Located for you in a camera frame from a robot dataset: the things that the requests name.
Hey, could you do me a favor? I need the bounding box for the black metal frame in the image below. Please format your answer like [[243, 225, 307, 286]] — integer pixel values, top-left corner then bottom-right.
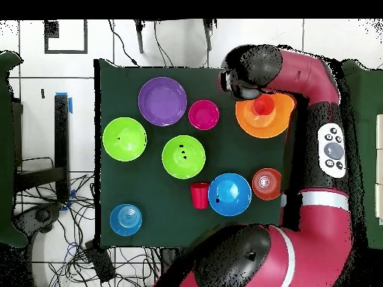
[[13, 93, 71, 205]]

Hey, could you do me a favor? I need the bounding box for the small pink-red bowl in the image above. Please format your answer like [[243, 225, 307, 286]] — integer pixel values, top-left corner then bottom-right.
[[188, 99, 221, 132]]

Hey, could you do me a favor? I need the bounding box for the black power strip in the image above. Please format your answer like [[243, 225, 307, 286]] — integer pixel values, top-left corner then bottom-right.
[[85, 240, 117, 283]]

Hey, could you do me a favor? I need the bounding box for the small light blue bowl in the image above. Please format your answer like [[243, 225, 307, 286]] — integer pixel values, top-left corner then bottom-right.
[[109, 203, 144, 238]]

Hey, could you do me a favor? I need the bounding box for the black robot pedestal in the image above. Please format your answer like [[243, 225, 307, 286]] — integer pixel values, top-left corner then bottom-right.
[[159, 247, 180, 279]]

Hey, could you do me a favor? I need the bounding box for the black square frame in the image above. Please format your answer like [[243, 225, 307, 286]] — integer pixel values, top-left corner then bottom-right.
[[43, 19, 88, 55]]

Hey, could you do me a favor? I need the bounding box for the green bowl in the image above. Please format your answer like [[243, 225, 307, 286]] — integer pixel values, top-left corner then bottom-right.
[[161, 135, 206, 180], [102, 117, 148, 163]]

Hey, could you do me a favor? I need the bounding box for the red cup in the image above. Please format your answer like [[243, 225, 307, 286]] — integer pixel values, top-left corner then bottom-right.
[[190, 182, 211, 210]]

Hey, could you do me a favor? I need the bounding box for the large yellow-orange bowl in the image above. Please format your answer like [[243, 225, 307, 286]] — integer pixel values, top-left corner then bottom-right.
[[235, 92, 296, 139]]

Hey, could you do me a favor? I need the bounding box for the purple bowl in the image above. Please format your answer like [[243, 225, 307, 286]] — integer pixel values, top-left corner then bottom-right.
[[138, 76, 188, 127]]

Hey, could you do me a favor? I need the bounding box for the orange cup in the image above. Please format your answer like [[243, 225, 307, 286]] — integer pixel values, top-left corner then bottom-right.
[[251, 94, 276, 117]]

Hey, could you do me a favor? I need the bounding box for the small orange bowl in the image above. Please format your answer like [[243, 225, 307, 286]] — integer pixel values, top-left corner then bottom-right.
[[251, 167, 283, 201]]

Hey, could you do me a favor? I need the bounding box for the green cloth side table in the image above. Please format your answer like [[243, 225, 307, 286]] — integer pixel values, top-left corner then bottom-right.
[[340, 58, 383, 250], [0, 50, 29, 249]]

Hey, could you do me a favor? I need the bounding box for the black stand leg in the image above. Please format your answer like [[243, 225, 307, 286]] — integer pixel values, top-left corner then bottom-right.
[[202, 19, 218, 52], [133, 19, 145, 55]]

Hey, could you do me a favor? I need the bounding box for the tangle of cables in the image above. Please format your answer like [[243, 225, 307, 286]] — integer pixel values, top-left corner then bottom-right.
[[17, 156, 101, 287]]

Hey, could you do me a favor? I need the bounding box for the dark green table cloth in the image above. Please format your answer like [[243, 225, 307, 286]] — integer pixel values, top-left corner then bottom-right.
[[94, 58, 300, 250]]

